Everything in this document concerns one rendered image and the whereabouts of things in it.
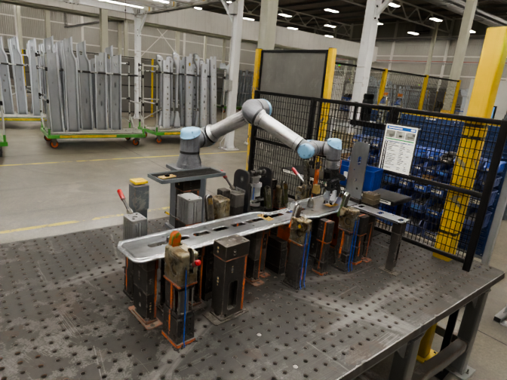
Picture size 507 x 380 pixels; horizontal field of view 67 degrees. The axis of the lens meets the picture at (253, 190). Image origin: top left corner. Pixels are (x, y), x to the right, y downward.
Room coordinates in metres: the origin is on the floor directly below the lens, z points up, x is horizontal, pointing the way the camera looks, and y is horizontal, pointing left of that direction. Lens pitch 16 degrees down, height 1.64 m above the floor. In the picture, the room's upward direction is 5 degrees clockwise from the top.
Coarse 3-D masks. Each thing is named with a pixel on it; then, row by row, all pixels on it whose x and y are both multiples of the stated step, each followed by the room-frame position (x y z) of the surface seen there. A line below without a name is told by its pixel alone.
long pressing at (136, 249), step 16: (288, 208) 1.89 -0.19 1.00; (304, 208) 1.93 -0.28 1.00; (320, 208) 1.95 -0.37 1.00; (336, 208) 1.98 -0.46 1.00; (208, 224) 1.58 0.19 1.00; (224, 224) 1.60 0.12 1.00; (256, 224) 1.63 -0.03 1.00; (272, 224) 1.66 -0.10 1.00; (128, 240) 1.34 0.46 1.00; (144, 240) 1.36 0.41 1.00; (160, 240) 1.37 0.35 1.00; (192, 240) 1.40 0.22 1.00; (208, 240) 1.41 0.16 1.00; (128, 256) 1.22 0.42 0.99; (144, 256) 1.22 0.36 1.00; (160, 256) 1.24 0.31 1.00
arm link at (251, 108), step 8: (248, 104) 2.05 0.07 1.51; (256, 104) 2.05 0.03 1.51; (248, 112) 2.02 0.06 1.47; (256, 112) 2.00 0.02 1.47; (264, 112) 2.02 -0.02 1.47; (248, 120) 2.03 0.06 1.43; (256, 120) 2.00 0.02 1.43; (264, 120) 1.99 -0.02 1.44; (272, 120) 1.98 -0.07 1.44; (264, 128) 1.99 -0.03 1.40; (272, 128) 1.96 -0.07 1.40; (280, 128) 1.95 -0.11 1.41; (288, 128) 1.97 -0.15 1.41; (280, 136) 1.94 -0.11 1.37; (288, 136) 1.92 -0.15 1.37; (296, 136) 1.92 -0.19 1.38; (288, 144) 1.93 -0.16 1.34; (296, 144) 1.90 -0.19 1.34; (304, 144) 1.87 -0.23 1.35; (312, 144) 1.91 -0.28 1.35; (304, 152) 1.86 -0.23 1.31; (312, 152) 1.87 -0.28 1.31
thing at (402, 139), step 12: (384, 132) 2.44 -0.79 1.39; (396, 132) 2.38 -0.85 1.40; (408, 132) 2.33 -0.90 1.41; (396, 144) 2.37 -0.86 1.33; (408, 144) 2.31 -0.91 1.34; (396, 156) 2.36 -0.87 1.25; (408, 156) 2.30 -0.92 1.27; (384, 168) 2.40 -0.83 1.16; (396, 168) 2.35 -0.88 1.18; (408, 168) 2.29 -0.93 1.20
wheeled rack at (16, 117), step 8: (8, 64) 9.14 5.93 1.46; (16, 64) 9.22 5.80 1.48; (24, 64) 9.72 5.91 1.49; (0, 112) 9.21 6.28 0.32; (16, 112) 9.27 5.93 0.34; (0, 120) 8.70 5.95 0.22; (8, 120) 8.79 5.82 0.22; (16, 120) 8.88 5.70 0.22; (24, 120) 8.99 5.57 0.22; (32, 120) 9.09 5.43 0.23; (40, 120) 9.19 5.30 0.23
